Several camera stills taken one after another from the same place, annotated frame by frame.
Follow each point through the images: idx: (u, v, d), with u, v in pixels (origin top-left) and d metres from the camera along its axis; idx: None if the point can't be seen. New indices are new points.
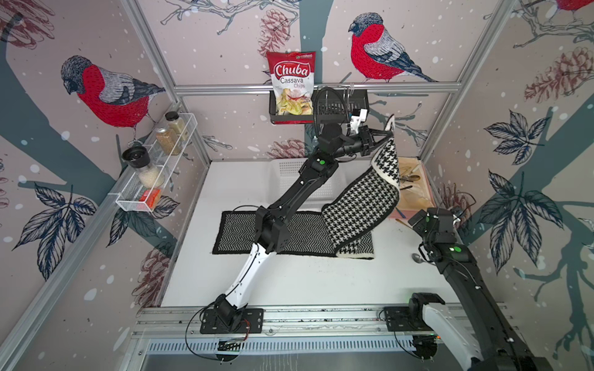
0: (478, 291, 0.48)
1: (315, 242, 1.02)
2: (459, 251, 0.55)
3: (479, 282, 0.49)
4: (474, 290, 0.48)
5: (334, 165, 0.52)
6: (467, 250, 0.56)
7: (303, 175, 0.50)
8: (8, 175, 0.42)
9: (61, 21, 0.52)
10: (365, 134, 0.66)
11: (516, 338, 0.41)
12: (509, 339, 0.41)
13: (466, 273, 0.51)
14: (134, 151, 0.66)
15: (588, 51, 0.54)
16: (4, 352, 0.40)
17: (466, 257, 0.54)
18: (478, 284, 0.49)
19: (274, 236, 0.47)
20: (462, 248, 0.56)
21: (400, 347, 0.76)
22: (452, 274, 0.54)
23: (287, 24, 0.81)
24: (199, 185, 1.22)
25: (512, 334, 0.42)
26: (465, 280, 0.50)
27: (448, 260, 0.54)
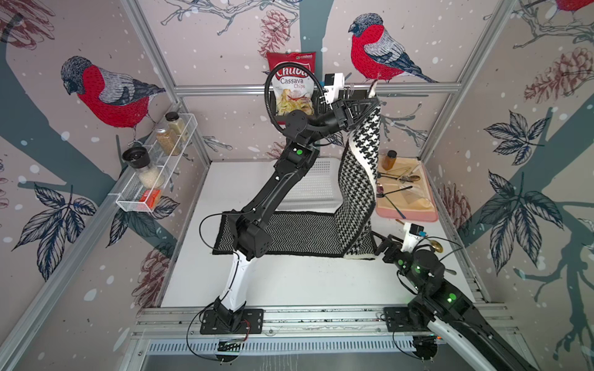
0: (493, 340, 0.51)
1: (314, 242, 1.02)
2: (454, 299, 0.56)
3: (488, 328, 0.52)
4: (487, 341, 0.51)
5: (312, 152, 0.58)
6: (459, 291, 0.58)
7: (278, 169, 0.57)
8: (8, 176, 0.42)
9: (62, 22, 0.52)
10: (338, 110, 0.51)
11: None
12: None
13: (473, 325, 0.53)
14: (134, 151, 0.66)
15: (588, 52, 0.54)
16: (4, 353, 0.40)
17: (462, 301, 0.56)
18: (489, 332, 0.52)
19: (250, 240, 0.55)
20: (455, 293, 0.57)
21: (397, 347, 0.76)
22: (463, 328, 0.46)
23: (287, 24, 0.81)
24: (199, 185, 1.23)
25: None
26: (477, 333, 0.53)
27: (454, 317, 0.56)
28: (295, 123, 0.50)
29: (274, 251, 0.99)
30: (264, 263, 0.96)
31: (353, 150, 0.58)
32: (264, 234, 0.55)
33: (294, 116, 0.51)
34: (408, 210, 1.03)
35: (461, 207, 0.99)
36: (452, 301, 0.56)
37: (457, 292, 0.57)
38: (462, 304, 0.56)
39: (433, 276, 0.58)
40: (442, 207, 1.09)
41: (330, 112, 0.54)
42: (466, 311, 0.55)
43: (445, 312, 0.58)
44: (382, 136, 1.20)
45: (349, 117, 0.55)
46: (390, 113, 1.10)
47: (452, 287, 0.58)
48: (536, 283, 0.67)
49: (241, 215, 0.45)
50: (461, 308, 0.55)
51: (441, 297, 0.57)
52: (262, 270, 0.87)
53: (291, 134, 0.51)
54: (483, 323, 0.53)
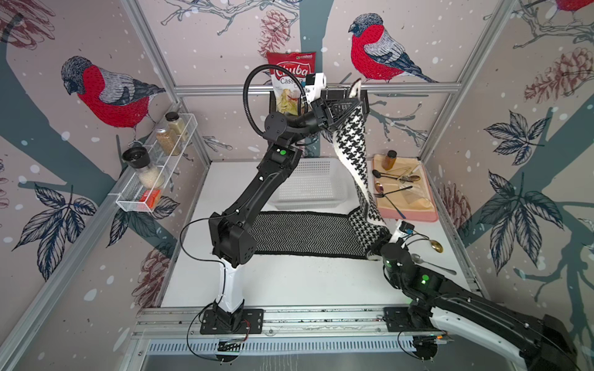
0: (472, 303, 0.52)
1: (315, 240, 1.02)
2: (428, 279, 0.59)
3: (463, 292, 0.54)
4: (469, 304, 0.52)
5: (296, 152, 0.57)
6: (432, 273, 0.59)
7: (261, 171, 0.56)
8: (9, 176, 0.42)
9: (63, 22, 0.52)
10: (319, 110, 0.51)
11: (530, 322, 0.46)
12: (526, 325, 0.46)
13: (451, 297, 0.54)
14: (134, 151, 0.66)
15: (588, 52, 0.54)
16: (4, 353, 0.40)
17: (435, 281, 0.58)
18: (468, 297, 0.53)
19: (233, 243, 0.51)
20: (428, 275, 0.59)
21: (400, 347, 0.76)
22: (443, 303, 0.57)
23: (287, 24, 0.81)
24: (199, 185, 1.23)
25: (521, 318, 0.47)
26: (457, 302, 0.54)
27: (433, 294, 0.57)
28: (275, 125, 0.50)
29: (274, 252, 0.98)
30: (264, 263, 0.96)
31: (336, 151, 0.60)
32: (247, 239, 0.51)
33: (273, 118, 0.50)
34: (408, 209, 1.03)
35: (461, 207, 0.99)
36: (428, 282, 0.58)
37: (429, 273, 0.60)
38: (435, 282, 0.58)
39: (401, 264, 0.61)
40: (442, 207, 1.09)
41: (310, 113, 0.53)
42: (440, 285, 0.57)
43: (427, 296, 0.59)
44: (382, 135, 1.20)
45: (330, 117, 0.52)
46: (390, 113, 1.10)
47: (425, 270, 0.61)
48: (536, 282, 0.67)
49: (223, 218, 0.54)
50: (435, 284, 0.57)
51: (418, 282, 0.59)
52: (262, 270, 0.87)
53: (271, 137, 0.50)
54: (459, 290, 0.55)
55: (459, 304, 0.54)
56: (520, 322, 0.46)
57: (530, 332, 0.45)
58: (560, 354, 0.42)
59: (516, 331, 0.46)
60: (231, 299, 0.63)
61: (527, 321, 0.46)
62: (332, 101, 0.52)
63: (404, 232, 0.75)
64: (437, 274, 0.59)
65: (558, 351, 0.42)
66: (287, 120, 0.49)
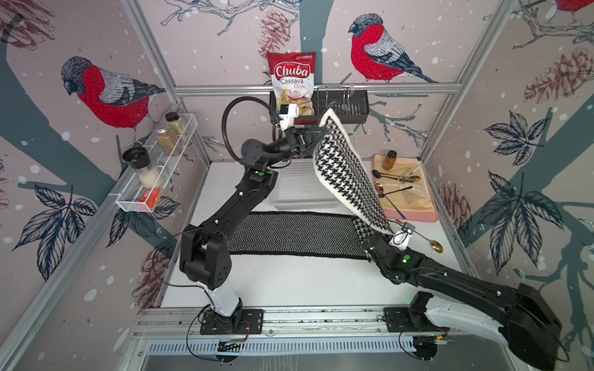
0: (448, 276, 0.52)
1: (315, 240, 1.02)
2: (409, 258, 0.60)
3: (442, 269, 0.54)
4: (445, 277, 0.52)
5: (273, 175, 0.61)
6: (414, 254, 0.60)
7: (240, 187, 0.57)
8: (9, 176, 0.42)
9: (63, 22, 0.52)
10: (291, 137, 0.56)
11: (500, 291, 0.46)
12: (496, 293, 0.46)
13: (428, 272, 0.55)
14: (134, 151, 0.66)
15: (588, 52, 0.54)
16: (4, 353, 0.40)
17: (415, 260, 0.59)
18: (445, 271, 0.53)
19: (209, 256, 0.46)
20: (409, 256, 0.60)
21: (401, 348, 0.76)
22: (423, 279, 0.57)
23: (287, 25, 0.81)
24: (199, 185, 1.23)
25: (493, 287, 0.47)
26: (434, 276, 0.54)
27: (412, 272, 0.58)
28: (251, 151, 0.53)
29: (274, 252, 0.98)
30: (264, 263, 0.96)
31: (319, 176, 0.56)
32: (224, 251, 0.47)
33: (248, 145, 0.54)
34: (408, 209, 1.03)
35: (461, 207, 0.99)
36: (408, 261, 0.59)
37: (411, 253, 0.61)
38: (418, 262, 0.58)
39: (374, 248, 0.67)
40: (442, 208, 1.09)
41: (284, 139, 0.58)
42: (421, 263, 0.58)
43: (407, 274, 0.59)
44: (382, 136, 1.20)
45: (301, 144, 0.60)
46: (390, 113, 1.10)
47: (406, 251, 0.62)
48: (536, 283, 0.67)
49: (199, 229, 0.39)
50: (415, 263, 0.58)
51: (399, 262, 0.60)
52: (262, 270, 0.87)
53: (249, 162, 0.54)
54: (437, 266, 0.55)
55: (435, 277, 0.54)
56: (492, 291, 0.46)
57: (502, 300, 0.44)
58: (530, 320, 0.41)
59: (487, 299, 0.46)
60: (223, 307, 0.62)
61: (499, 291, 0.46)
62: (304, 131, 0.58)
63: (405, 231, 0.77)
64: (418, 254, 0.60)
65: (530, 317, 0.41)
66: (262, 145, 0.54)
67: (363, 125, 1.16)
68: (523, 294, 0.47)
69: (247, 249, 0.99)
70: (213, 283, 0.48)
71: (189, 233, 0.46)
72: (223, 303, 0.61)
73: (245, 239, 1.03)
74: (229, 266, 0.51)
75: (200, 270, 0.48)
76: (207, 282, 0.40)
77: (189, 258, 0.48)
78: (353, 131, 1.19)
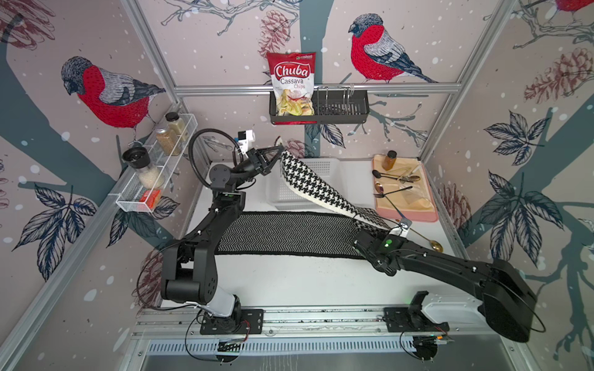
0: (428, 256, 0.53)
1: (315, 240, 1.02)
2: (391, 242, 0.61)
3: (422, 250, 0.55)
4: (425, 259, 0.53)
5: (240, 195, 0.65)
6: (397, 237, 0.61)
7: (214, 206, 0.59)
8: (9, 176, 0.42)
9: (63, 22, 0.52)
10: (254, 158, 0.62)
11: (476, 267, 0.47)
12: (473, 269, 0.46)
13: (409, 254, 0.56)
14: (134, 151, 0.66)
15: (588, 52, 0.54)
16: (4, 353, 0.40)
17: (398, 242, 0.60)
18: (425, 252, 0.54)
19: (196, 267, 0.45)
20: (392, 239, 0.61)
21: (401, 348, 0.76)
22: (404, 263, 0.58)
23: (287, 25, 0.81)
24: (199, 185, 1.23)
25: (471, 264, 0.47)
26: (414, 258, 0.55)
27: (393, 254, 0.59)
28: (220, 175, 0.58)
29: (274, 252, 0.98)
30: (264, 263, 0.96)
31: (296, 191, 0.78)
32: (210, 260, 0.46)
33: (216, 171, 0.58)
34: (408, 209, 1.03)
35: (461, 207, 0.99)
36: (390, 244, 0.60)
37: (394, 236, 0.62)
38: (399, 242, 0.60)
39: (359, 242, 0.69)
40: (442, 208, 1.09)
41: (247, 160, 0.65)
42: (402, 244, 0.59)
43: (389, 259, 0.60)
44: (382, 136, 1.20)
45: (264, 162, 0.67)
46: (390, 113, 1.10)
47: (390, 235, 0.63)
48: (536, 283, 0.67)
49: (181, 243, 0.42)
50: (397, 245, 0.59)
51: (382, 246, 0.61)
52: (263, 270, 0.87)
53: (218, 185, 0.58)
54: (418, 246, 0.56)
55: (416, 259, 0.55)
56: (468, 267, 0.47)
57: (477, 275, 0.45)
58: (503, 291, 0.42)
59: (463, 274, 0.47)
60: (222, 310, 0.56)
61: (475, 267, 0.47)
62: (263, 151, 0.65)
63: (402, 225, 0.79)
64: (401, 237, 0.61)
65: (503, 290, 0.42)
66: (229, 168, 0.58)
67: (363, 125, 1.16)
68: (497, 268, 0.48)
69: (246, 249, 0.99)
70: (203, 297, 0.45)
71: (172, 249, 0.45)
72: (221, 308, 0.61)
73: (245, 239, 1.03)
74: (214, 277, 0.48)
75: (186, 287, 0.45)
76: (197, 299, 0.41)
77: (172, 278, 0.45)
78: (353, 131, 1.19)
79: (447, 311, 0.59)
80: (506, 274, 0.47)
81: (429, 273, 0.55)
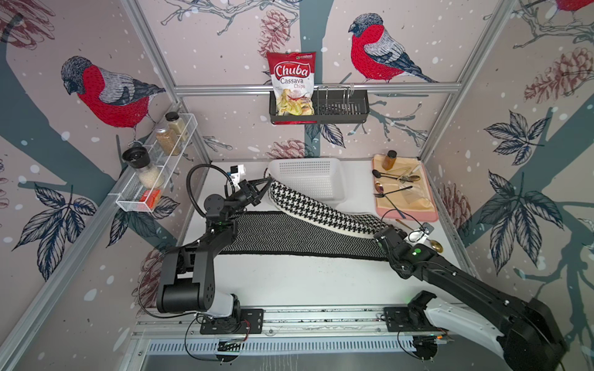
0: (457, 277, 0.51)
1: (315, 239, 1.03)
2: (420, 252, 0.59)
3: (452, 267, 0.54)
4: (452, 277, 0.52)
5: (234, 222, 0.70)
6: (428, 250, 0.59)
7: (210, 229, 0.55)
8: (9, 175, 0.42)
9: (62, 22, 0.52)
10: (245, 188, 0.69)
11: (510, 300, 0.45)
12: (506, 302, 0.44)
13: (438, 269, 0.54)
14: (134, 151, 0.66)
15: (588, 52, 0.54)
16: (4, 353, 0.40)
17: (427, 255, 0.58)
18: (454, 270, 0.53)
19: (196, 269, 0.46)
20: (421, 250, 0.60)
21: (400, 347, 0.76)
22: (429, 275, 0.57)
23: (287, 24, 0.81)
24: (199, 185, 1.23)
25: (503, 297, 0.45)
26: (442, 273, 0.54)
27: (420, 265, 0.58)
28: (214, 203, 0.63)
29: (274, 252, 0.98)
30: (264, 263, 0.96)
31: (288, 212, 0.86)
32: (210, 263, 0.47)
33: (210, 200, 0.63)
34: (407, 209, 1.03)
35: (461, 207, 0.99)
36: (418, 254, 0.59)
37: (422, 247, 0.60)
38: (428, 256, 0.58)
39: (385, 238, 0.68)
40: (442, 207, 1.09)
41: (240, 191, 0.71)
42: (431, 258, 0.57)
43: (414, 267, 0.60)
44: (382, 135, 1.20)
45: (257, 191, 0.71)
46: (390, 113, 1.10)
47: (421, 245, 0.61)
48: (536, 282, 0.67)
49: (181, 250, 0.50)
50: (426, 257, 0.58)
51: (409, 254, 0.60)
52: (262, 270, 0.87)
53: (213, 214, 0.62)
54: (447, 264, 0.54)
55: (444, 275, 0.53)
56: (500, 299, 0.45)
57: (508, 309, 0.43)
58: (534, 335, 0.40)
59: (492, 306, 0.45)
60: (223, 311, 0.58)
61: (507, 300, 0.45)
62: (254, 184, 0.72)
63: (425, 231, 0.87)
64: (430, 250, 0.59)
65: (534, 331, 0.40)
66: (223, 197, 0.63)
67: (363, 125, 1.16)
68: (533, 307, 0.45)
69: (247, 249, 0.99)
70: (203, 303, 0.44)
71: (173, 253, 0.47)
72: (222, 309, 0.61)
73: (244, 239, 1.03)
74: (213, 283, 0.48)
75: (182, 297, 0.44)
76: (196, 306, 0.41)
77: (172, 286, 0.45)
78: (353, 131, 1.19)
79: (457, 325, 0.57)
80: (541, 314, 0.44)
81: (450, 290, 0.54)
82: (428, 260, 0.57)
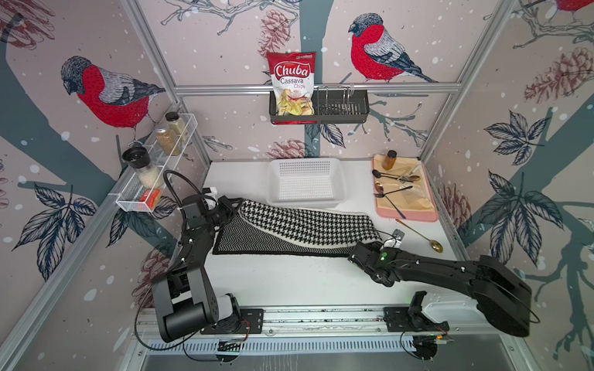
0: (421, 263, 0.55)
1: (311, 235, 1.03)
2: (387, 255, 0.62)
3: (414, 258, 0.57)
4: (418, 265, 0.55)
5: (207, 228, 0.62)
6: (391, 251, 0.63)
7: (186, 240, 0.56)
8: (8, 175, 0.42)
9: (62, 22, 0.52)
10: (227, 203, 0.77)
11: (464, 266, 0.48)
12: (461, 268, 0.48)
13: (404, 264, 0.57)
14: (134, 151, 0.66)
15: (588, 52, 0.54)
16: (4, 353, 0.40)
17: (393, 254, 0.61)
18: (417, 260, 0.56)
19: (195, 289, 0.43)
20: (386, 253, 0.63)
21: (401, 347, 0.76)
22: (402, 273, 0.59)
23: (287, 24, 0.81)
24: (199, 185, 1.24)
25: (459, 264, 0.49)
26: (408, 267, 0.57)
27: (390, 267, 0.60)
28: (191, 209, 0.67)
29: (274, 252, 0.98)
30: (264, 263, 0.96)
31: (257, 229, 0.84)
32: (206, 277, 0.44)
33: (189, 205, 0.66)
34: (407, 209, 1.03)
35: (461, 206, 0.99)
36: (386, 257, 0.62)
37: (387, 250, 0.64)
38: (393, 254, 0.61)
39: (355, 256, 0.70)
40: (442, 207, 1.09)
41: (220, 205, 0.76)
42: (397, 256, 0.60)
43: (387, 270, 0.61)
44: (382, 136, 1.20)
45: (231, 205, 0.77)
46: (390, 113, 1.10)
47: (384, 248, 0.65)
48: (536, 282, 0.67)
49: (169, 274, 0.43)
50: (393, 256, 0.61)
51: (379, 261, 0.62)
52: (262, 270, 0.87)
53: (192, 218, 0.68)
54: (411, 256, 0.58)
55: (410, 267, 0.56)
56: (456, 268, 0.49)
57: (466, 274, 0.47)
58: (492, 287, 0.43)
59: (454, 276, 0.48)
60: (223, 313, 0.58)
61: (462, 266, 0.48)
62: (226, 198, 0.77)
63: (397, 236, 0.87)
64: (394, 250, 0.63)
65: (490, 285, 0.43)
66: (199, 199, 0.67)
67: (363, 125, 1.16)
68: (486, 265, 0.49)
69: (247, 249, 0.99)
70: (212, 315, 0.43)
71: (163, 280, 0.43)
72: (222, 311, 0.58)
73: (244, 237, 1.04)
74: (214, 294, 0.46)
75: (189, 317, 0.42)
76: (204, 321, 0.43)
77: (172, 311, 0.42)
78: (353, 131, 1.19)
79: (446, 311, 0.59)
80: (496, 271, 0.49)
81: (425, 279, 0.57)
82: (394, 260, 0.60)
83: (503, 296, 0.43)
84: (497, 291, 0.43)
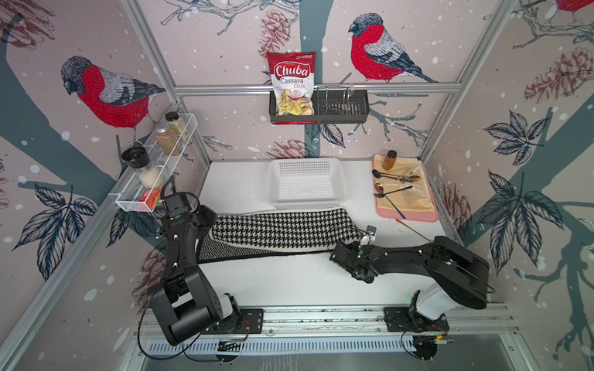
0: (389, 254, 0.58)
1: (312, 234, 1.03)
2: (362, 252, 0.67)
3: (385, 250, 0.60)
4: (387, 256, 0.58)
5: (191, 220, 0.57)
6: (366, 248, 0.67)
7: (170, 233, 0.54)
8: (8, 176, 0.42)
9: (62, 22, 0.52)
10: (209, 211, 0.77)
11: (421, 249, 0.52)
12: (419, 252, 0.52)
13: (375, 256, 0.61)
14: (134, 151, 0.66)
15: (588, 52, 0.54)
16: (4, 352, 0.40)
17: (366, 250, 0.66)
18: (385, 252, 0.60)
19: (196, 293, 0.42)
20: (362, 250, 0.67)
21: (401, 347, 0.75)
22: (375, 265, 0.62)
23: (287, 24, 0.81)
24: (199, 185, 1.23)
25: (420, 249, 0.52)
26: (379, 259, 0.60)
27: (366, 263, 0.63)
28: (173, 202, 0.64)
29: (271, 253, 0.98)
30: (264, 263, 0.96)
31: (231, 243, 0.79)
32: (205, 280, 0.43)
33: (172, 199, 0.64)
34: (408, 209, 1.03)
35: (461, 206, 0.99)
36: (362, 254, 0.66)
37: (363, 247, 0.68)
38: (367, 250, 0.65)
39: (336, 256, 0.73)
40: (442, 207, 1.09)
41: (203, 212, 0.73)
42: (370, 251, 0.64)
43: (363, 266, 0.65)
44: (382, 136, 1.20)
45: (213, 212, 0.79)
46: (390, 113, 1.10)
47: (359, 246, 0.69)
48: (536, 283, 0.67)
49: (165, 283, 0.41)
50: (367, 252, 0.65)
51: (356, 259, 0.66)
52: (264, 270, 0.87)
53: (172, 212, 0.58)
54: (381, 249, 0.62)
55: (380, 260, 0.60)
56: (416, 253, 0.52)
57: (423, 256, 0.50)
58: (445, 266, 0.46)
59: (414, 261, 0.52)
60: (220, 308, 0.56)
61: (421, 250, 0.52)
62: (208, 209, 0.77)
63: (370, 233, 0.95)
64: (367, 246, 0.67)
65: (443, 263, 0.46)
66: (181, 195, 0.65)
67: (363, 125, 1.16)
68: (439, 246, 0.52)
69: (244, 253, 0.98)
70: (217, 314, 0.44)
71: (162, 290, 0.40)
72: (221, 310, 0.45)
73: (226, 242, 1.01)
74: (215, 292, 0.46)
75: (195, 319, 0.42)
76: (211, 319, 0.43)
77: (175, 320, 0.42)
78: (353, 131, 1.19)
79: (432, 304, 0.60)
80: (451, 252, 0.52)
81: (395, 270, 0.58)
82: (369, 255, 0.63)
83: (456, 271, 0.46)
84: (449, 267, 0.46)
